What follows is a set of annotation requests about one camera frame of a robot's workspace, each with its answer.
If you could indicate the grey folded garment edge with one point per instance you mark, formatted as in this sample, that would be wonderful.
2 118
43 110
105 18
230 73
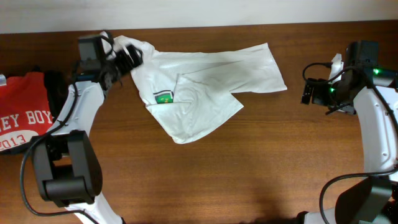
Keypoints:
3 81

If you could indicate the dark navy folded clothes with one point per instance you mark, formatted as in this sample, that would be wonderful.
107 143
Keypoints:
57 92

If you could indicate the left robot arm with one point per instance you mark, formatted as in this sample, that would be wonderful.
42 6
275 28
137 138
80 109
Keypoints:
66 168

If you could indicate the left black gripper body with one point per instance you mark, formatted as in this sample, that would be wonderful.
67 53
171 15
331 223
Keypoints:
120 61

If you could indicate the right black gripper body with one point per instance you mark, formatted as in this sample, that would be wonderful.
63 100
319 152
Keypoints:
329 95

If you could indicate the white t-shirt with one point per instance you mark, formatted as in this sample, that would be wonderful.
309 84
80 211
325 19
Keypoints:
192 94

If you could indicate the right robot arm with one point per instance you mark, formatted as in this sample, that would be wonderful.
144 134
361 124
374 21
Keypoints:
357 85

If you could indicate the red printed folded t-shirt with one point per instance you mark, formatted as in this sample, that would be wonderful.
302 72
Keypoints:
25 111

